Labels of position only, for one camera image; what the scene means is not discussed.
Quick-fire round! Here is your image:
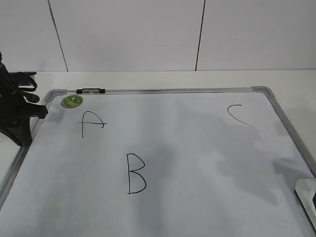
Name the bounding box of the white whiteboard with grey frame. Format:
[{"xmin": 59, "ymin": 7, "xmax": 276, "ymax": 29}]
[{"xmin": 0, "ymin": 90, "xmax": 316, "ymax": 237}]

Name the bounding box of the black and silver board clip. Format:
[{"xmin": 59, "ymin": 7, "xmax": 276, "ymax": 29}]
[{"xmin": 76, "ymin": 88, "xmax": 106, "ymax": 94}]

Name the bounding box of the white whiteboard eraser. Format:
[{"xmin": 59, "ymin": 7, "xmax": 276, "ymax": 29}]
[{"xmin": 295, "ymin": 178, "xmax": 316, "ymax": 216}]

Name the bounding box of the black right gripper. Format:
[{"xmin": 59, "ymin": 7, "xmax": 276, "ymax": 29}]
[{"xmin": 312, "ymin": 192, "xmax": 316, "ymax": 210}]

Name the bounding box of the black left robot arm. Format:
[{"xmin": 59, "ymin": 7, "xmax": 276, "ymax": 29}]
[{"xmin": 0, "ymin": 63, "xmax": 48, "ymax": 147}]

